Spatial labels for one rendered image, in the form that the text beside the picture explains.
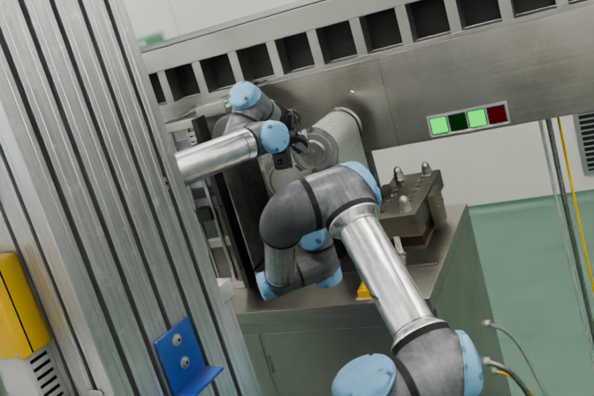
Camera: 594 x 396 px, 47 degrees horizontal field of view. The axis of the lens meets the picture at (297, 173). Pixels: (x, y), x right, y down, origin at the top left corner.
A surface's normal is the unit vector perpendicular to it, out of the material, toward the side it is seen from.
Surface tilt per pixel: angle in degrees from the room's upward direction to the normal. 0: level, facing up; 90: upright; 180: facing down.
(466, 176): 90
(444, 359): 42
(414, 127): 90
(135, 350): 90
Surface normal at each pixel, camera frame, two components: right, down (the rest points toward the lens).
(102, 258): 0.83, -0.11
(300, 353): -0.36, 0.32
